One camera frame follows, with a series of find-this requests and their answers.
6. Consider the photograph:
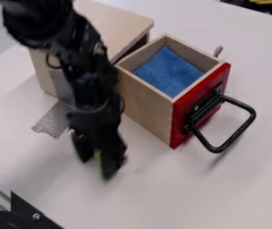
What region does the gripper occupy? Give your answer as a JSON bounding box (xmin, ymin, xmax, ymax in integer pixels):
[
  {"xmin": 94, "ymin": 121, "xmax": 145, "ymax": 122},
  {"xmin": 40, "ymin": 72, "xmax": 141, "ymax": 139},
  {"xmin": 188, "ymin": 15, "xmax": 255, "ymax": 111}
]
[{"xmin": 65, "ymin": 99, "xmax": 128, "ymax": 181}]

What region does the green toy pepper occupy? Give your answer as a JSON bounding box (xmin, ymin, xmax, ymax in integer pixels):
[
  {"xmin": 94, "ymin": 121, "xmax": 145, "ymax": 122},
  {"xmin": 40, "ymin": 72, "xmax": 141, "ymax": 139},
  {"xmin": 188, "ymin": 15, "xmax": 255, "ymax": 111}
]
[{"xmin": 91, "ymin": 148, "xmax": 104, "ymax": 177}]

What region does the drawer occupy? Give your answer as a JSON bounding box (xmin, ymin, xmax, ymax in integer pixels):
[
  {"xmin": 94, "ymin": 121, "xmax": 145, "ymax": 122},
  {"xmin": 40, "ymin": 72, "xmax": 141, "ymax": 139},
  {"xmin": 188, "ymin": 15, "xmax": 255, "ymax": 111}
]
[{"xmin": 113, "ymin": 33, "xmax": 259, "ymax": 154}]

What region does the blue cloth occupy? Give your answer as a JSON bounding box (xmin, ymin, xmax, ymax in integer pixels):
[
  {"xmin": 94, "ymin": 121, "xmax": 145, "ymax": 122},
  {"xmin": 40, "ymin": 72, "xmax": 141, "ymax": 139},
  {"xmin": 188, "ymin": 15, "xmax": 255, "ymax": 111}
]
[{"xmin": 133, "ymin": 46, "xmax": 206, "ymax": 98}]

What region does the cabinet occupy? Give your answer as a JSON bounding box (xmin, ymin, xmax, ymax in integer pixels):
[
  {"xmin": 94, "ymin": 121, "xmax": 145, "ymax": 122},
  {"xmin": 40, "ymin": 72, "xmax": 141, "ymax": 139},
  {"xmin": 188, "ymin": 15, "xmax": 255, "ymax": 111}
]
[{"xmin": 27, "ymin": 0, "xmax": 156, "ymax": 99}]

